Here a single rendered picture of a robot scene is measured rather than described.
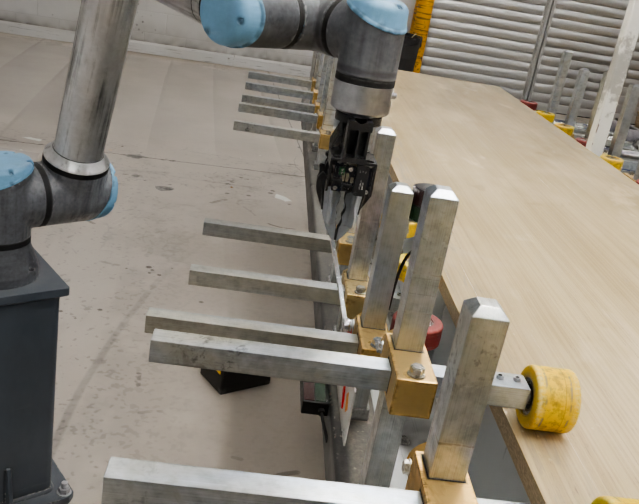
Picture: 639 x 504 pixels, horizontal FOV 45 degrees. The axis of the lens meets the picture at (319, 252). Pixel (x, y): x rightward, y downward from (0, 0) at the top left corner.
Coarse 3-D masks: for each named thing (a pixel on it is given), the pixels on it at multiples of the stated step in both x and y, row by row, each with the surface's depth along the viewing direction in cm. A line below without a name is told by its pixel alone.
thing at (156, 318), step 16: (160, 320) 118; (176, 320) 118; (192, 320) 118; (208, 320) 119; (224, 320) 120; (240, 320) 121; (224, 336) 119; (240, 336) 119; (256, 336) 119; (272, 336) 119; (288, 336) 120; (304, 336) 120; (320, 336) 120; (336, 336) 121; (352, 336) 122; (352, 352) 121
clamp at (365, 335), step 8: (360, 320) 126; (360, 328) 123; (368, 328) 123; (384, 328) 124; (360, 336) 121; (368, 336) 121; (376, 336) 121; (360, 344) 119; (368, 344) 118; (360, 352) 118; (368, 352) 117; (376, 352) 117
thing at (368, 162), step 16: (336, 112) 116; (352, 128) 113; (368, 128) 113; (352, 144) 116; (368, 144) 116; (336, 160) 115; (352, 160) 115; (368, 160) 117; (336, 176) 117; (352, 176) 118; (368, 176) 118; (352, 192) 118; (368, 192) 118
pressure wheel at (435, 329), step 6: (396, 312) 122; (432, 318) 122; (432, 324) 121; (438, 324) 121; (432, 330) 118; (438, 330) 119; (426, 336) 118; (432, 336) 118; (438, 336) 119; (426, 342) 118; (432, 342) 119; (438, 342) 120; (426, 348) 119; (432, 348) 119
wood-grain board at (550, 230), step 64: (448, 128) 272; (512, 128) 293; (512, 192) 205; (576, 192) 217; (448, 256) 152; (512, 256) 158; (576, 256) 165; (512, 320) 128; (576, 320) 133; (512, 448) 96; (576, 448) 96
